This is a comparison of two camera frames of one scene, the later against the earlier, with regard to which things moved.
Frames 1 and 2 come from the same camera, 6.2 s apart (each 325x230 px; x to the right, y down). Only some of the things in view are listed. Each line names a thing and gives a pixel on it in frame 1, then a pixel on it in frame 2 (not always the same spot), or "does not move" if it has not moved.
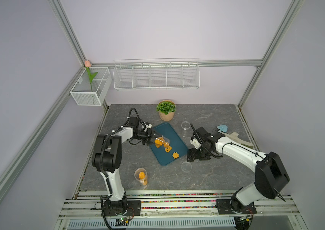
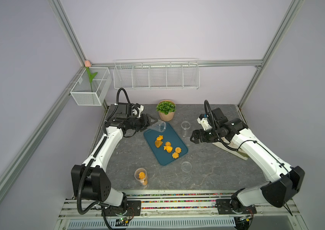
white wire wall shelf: (152, 74) does not move
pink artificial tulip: (87, 64) does not move
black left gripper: (149, 134) to (144, 123)
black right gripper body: (199, 154) to (209, 135)
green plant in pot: (166, 109) does not move
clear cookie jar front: (140, 174) does not move
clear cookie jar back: (161, 142) to (158, 125)
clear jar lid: (186, 166) does not move
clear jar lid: (187, 140) does not move
